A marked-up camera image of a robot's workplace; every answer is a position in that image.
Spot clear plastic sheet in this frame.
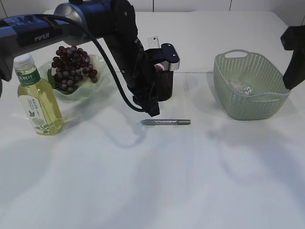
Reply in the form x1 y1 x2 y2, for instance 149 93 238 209
228 79 254 96

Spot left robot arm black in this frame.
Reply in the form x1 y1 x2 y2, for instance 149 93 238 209
0 0 160 117

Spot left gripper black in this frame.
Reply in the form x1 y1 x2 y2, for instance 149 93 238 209
127 48 165 117

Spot purple grape bunch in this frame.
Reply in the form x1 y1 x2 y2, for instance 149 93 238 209
47 46 98 94

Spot pink purple capped scissors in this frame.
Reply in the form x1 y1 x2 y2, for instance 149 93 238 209
154 63 166 72

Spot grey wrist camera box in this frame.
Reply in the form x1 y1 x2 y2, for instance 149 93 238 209
161 43 180 71

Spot green wavy glass plate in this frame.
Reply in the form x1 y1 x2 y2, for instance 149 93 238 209
38 52 111 101

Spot green plastic woven basket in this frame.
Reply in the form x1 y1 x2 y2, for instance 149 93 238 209
213 50 290 120

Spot yellow tea bottle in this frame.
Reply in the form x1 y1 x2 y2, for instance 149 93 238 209
13 53 64 135

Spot black mesh pen holder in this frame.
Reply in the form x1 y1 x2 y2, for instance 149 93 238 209
156 71 173 102

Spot clear plastic ruler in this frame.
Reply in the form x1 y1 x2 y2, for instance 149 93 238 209
147 36 160 49

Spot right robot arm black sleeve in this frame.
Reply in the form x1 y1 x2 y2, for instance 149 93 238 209
280 25 305 90

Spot silver glitter marker pen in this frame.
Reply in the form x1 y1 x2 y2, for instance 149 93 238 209
141 119 191 126

